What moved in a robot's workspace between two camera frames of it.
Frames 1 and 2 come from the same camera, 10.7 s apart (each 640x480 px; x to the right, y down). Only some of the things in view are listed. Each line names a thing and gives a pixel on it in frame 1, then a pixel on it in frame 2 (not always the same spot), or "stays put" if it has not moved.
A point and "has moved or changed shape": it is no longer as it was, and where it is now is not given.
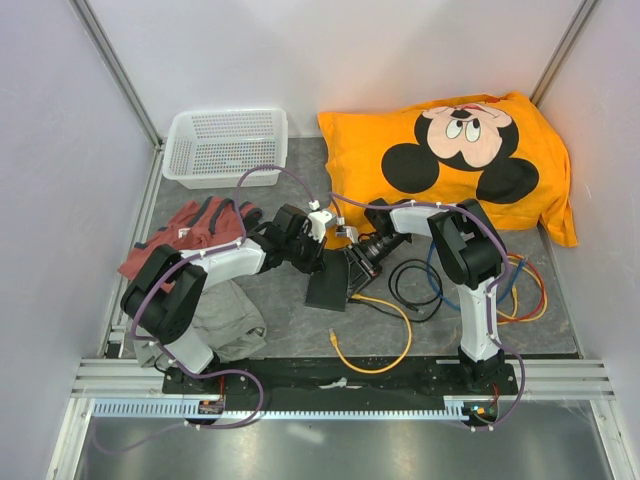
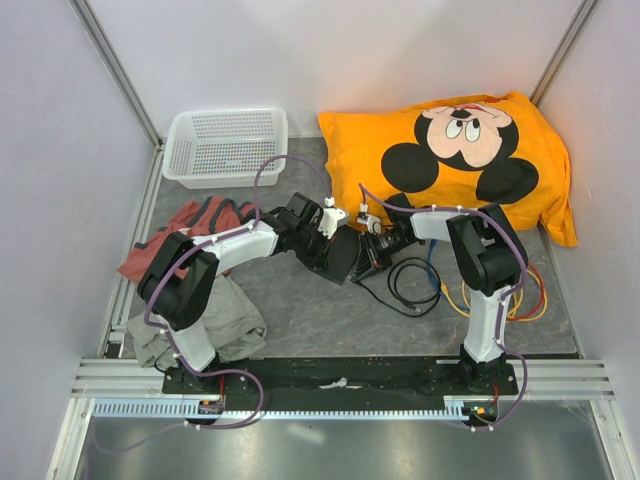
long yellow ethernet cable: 332,335 has moved or changed shape
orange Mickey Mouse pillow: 496,149 stays put
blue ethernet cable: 446,300 stays put
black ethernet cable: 404,304 has moved or changed shape
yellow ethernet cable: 516,299 stays put
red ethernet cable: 542,289 stays put
